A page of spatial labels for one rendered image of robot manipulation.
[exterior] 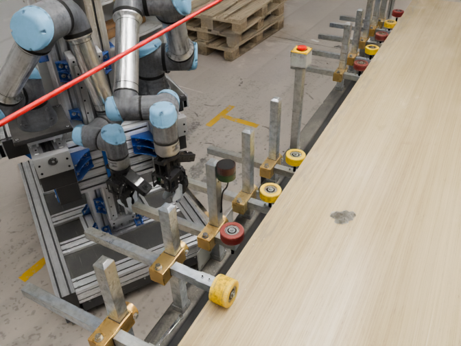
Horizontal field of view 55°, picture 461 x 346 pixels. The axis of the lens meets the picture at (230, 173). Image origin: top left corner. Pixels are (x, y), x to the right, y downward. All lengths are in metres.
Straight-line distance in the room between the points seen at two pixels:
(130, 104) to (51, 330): 1.46
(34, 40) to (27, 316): 1.58
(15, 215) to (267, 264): 2.17
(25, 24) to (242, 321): 1.03
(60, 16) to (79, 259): 1.38
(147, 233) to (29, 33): 1.39
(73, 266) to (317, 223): 1.38
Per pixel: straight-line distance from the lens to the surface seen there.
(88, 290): 2.34
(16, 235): 3.09
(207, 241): 1.50
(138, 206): 1.68
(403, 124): 2.13
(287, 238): 1.47
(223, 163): 1.37
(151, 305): 2.46
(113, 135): 1.51
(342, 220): 1.54
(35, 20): 1.43
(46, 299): 1.34
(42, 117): 1.89
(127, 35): 1.49
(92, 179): 2.07
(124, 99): 1.39
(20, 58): 1.56
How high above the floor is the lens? 1.95
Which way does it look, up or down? 37 degrees down
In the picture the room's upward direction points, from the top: 2 degrees counter-clockwise
